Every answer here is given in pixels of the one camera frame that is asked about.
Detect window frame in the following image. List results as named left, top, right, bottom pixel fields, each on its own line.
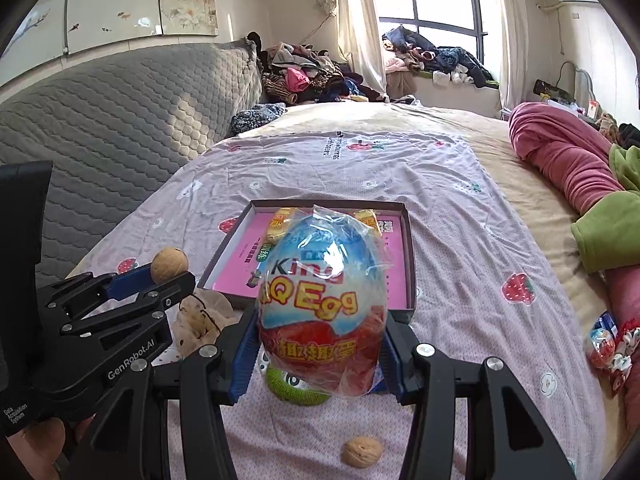
left=374, top=0, right=486, bottom=61

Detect blue snack packet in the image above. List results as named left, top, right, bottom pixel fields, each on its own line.
left=368, top=365, right=388, bottom=394

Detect pink strawberry bed sheet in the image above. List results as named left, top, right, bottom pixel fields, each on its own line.
left=79, top=131, right=605, bottom=479

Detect pink and blue book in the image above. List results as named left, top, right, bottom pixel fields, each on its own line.
left=211, top=210, right=409, bottom=311

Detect grey quilted headboard cover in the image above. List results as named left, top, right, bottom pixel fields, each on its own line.
left=1, top=39, right=262, bottom=285

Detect clothes pile beside bed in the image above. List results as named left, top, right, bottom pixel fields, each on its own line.
left=246, top=32, right=388, bottom=106

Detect pink quilt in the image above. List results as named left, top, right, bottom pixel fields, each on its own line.
left=508, top=101, right=640, bottom=430

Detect clothes pile on windowsill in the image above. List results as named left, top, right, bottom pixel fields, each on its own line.
left=381, top=25, right=499, bottom=89

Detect beige sheer scrunchie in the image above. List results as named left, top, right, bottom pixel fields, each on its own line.
left=171, top=288, right=240, bottom=358

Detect red white candy wrapper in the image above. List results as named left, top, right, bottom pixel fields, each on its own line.
left=584, top=312, right=639, bottom=396

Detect white curtain left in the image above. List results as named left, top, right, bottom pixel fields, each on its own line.
left=317, top=0, right=386, bottom=94

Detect green fleece garment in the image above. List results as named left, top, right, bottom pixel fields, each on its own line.
left=570, top=145, right=639, bottom=273

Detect dark shallow box tray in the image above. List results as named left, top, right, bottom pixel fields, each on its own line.
left=196, top=198, right=418, bottom=325

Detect yellow cake packet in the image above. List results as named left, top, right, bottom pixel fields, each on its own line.
left=265, top=207, right=299, bottom=245
left=352, top=209, right=382, bottom=236

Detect floral wall painting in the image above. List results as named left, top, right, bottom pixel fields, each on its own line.
left=1, top=0, right=218, bottom=84

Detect person's left hand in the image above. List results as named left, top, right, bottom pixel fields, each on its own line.
left=8, top=417, right=66, bottom=479

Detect blue red toy egg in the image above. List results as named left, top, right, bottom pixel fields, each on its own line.
left=257, top=206, right=392, bottom=398

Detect white curtain right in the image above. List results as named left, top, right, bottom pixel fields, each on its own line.
left=498, top=0, right=529, bottom=110

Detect green fuzzy ring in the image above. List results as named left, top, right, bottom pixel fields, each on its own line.
left=264, top=364, right=332, bottom=408

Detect dark patterned pillow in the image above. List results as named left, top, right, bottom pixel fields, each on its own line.
left=230, top=103, right=286, bottom=136

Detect walnut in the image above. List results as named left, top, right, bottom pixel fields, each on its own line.
left=150, top=247, right=189, bottom=284
left=341, top=436, right=384, bottom=469

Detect white curtain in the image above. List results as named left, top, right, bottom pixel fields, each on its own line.
left=498, top=0, right=529, bottom=110
left=317, top=0, right=386, bottom=94

